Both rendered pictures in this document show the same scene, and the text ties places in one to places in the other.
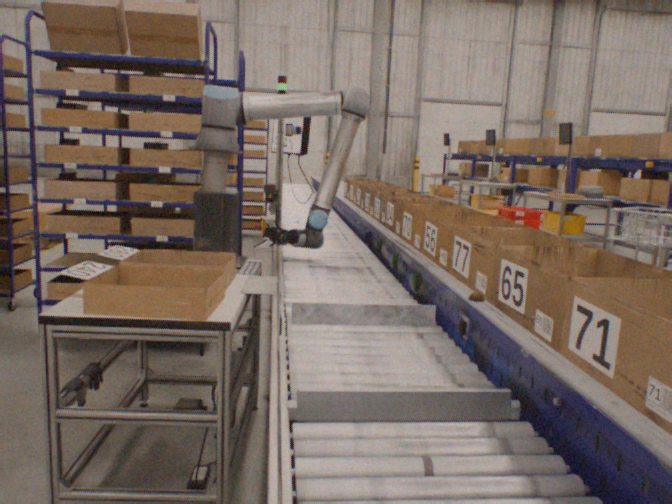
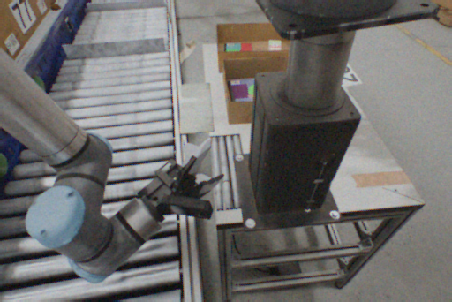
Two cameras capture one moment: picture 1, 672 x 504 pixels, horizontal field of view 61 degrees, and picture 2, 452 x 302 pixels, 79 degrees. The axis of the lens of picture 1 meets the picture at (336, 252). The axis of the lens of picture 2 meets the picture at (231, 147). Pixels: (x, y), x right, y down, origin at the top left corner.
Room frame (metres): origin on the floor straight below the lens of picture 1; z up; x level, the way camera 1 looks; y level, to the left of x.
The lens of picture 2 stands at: (3.03, 0.37, 1.41)
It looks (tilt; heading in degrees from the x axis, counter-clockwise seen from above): 47 degrees down; 176
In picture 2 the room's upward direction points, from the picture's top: straight up
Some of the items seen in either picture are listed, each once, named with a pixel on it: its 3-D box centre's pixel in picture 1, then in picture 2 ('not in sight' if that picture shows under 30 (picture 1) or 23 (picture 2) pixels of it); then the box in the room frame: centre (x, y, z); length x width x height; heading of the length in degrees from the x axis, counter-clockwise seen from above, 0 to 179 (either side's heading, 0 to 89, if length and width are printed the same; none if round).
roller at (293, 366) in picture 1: (384, 373); (125, 26); (1.39, -0.14, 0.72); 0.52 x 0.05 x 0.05; 96
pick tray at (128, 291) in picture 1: (159, 290); (258, 46); (1.83, 0.57, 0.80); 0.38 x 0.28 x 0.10; 90
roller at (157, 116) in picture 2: (345, 292); (106, 123); (2.23, -0.04, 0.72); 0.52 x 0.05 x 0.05; 96
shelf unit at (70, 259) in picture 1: (131, 190); not in sight; (3.51, 1.27, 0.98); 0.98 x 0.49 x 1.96; 96
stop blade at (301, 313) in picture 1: (364, 317); (116, 49); (1.75, -0.10, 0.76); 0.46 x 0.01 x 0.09; 96
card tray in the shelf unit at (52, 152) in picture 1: (89, 154); not in sight; (3.44, 1.49, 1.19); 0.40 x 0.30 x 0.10; 96
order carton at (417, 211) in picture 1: (443, 228); not in sight; (2.52, -0.47, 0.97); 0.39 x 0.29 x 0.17; 6
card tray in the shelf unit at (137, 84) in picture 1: (170, 89); not in sight; (3.48, 1.02, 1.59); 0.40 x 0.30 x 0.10; 96
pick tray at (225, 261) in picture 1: (181, 269); (274, 86); (2.16, 0.59, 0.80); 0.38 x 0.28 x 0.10; 91
